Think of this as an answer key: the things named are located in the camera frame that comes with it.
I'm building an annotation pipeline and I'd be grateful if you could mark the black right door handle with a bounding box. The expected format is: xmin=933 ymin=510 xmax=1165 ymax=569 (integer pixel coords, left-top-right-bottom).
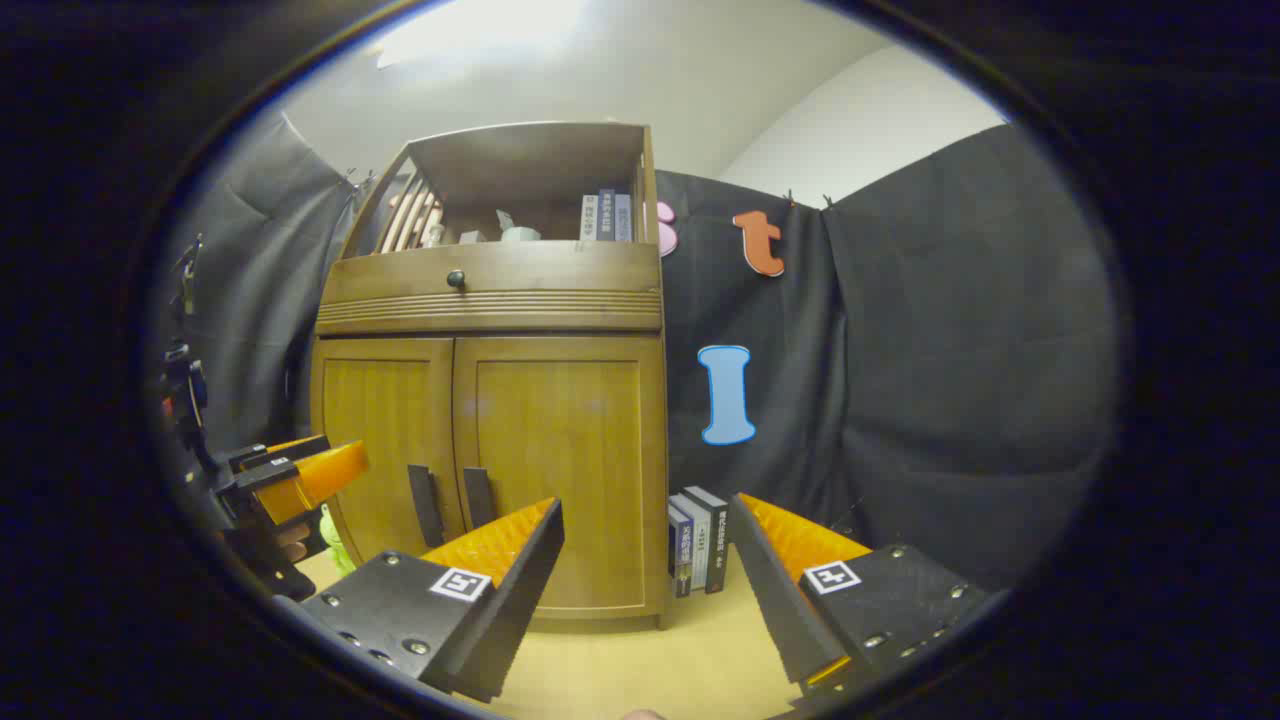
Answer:
xmin=462 ymin=467 xmax=498 ymax=531

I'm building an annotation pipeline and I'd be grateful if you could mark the black door handle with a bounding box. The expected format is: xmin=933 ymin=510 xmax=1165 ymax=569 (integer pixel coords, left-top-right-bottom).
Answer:
xmin=462 ymin=467 xmax=498 ymax=531
xmin=407 ymin=464 xmax=446 ymax=548

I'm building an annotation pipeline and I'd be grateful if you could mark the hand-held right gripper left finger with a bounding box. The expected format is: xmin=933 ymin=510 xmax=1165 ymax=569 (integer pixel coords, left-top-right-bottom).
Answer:
xmin=300 ymin=497 xmax=566 ymax=704

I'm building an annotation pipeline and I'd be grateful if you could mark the black backdrop cloth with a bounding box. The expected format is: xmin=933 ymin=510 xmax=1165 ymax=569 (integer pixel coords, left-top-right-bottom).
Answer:
xmin=160 ymin=110 xmax=376 ymax=456
xmin=655 ymin=122 xmax=1119 ymax=591

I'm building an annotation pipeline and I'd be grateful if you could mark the wooden double-door shoe cabinet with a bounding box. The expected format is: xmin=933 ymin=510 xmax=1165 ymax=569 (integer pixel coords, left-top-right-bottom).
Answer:
xmin=308 ymin=122 xmax=669 ymax=631

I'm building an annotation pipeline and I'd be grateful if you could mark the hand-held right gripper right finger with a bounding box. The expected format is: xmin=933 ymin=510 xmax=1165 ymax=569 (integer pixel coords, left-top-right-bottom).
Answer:
xmin=727 ymin=492 xmax=991 ymax=701

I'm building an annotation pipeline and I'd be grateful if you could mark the black standing book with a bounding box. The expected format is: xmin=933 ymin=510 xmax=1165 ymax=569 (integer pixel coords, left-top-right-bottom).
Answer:
xmin=684 ymin=486 xmax=729 ymax=595

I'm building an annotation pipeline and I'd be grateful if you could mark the ceiling light panel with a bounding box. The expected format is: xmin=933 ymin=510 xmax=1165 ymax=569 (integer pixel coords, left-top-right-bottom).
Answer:
xmin=375 ymin=0 xmax=591 ymax=71

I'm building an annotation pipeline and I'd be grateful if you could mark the dark blue standing book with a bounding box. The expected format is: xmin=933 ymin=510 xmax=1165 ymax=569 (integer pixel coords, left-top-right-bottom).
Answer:
xmin=668 ymin=503 xmax=693 ymax=599

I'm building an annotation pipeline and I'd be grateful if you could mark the wooden cabinet drawer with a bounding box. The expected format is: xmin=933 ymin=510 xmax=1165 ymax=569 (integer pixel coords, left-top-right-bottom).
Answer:
xmin=316 ymin=240 xmax=663 ymax=336

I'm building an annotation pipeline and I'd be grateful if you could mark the green toy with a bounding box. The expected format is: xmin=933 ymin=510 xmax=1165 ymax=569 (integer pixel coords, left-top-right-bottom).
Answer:
xmin=318 ymin=505 xmax=358 ymax=578

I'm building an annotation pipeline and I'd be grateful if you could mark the black left door handle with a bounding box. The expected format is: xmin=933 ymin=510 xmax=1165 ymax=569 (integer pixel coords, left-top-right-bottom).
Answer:
xmin=407 ymin=464 xmax=446 ymax=548

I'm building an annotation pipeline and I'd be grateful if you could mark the wooden shoe cabinet door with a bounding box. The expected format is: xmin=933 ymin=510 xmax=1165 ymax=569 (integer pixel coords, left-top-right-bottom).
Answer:
xmin=312 ymin=337 xmax=466 ymax=566
xmin=452 ymin=335 xmax=669 ymax=621

